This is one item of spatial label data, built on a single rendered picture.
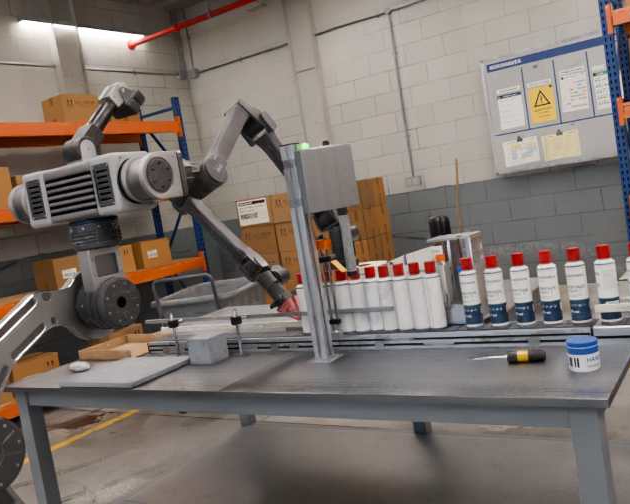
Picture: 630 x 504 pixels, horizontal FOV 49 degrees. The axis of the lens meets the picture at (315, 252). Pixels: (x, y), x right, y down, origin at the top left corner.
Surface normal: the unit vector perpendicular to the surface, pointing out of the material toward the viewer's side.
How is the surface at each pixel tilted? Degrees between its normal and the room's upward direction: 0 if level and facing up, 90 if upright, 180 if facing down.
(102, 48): 90
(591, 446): 90
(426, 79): 90
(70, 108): 91
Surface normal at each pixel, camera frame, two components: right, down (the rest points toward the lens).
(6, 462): 0.82, -0.09
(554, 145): -0.54, 0.16
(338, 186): 0.38, 0.01
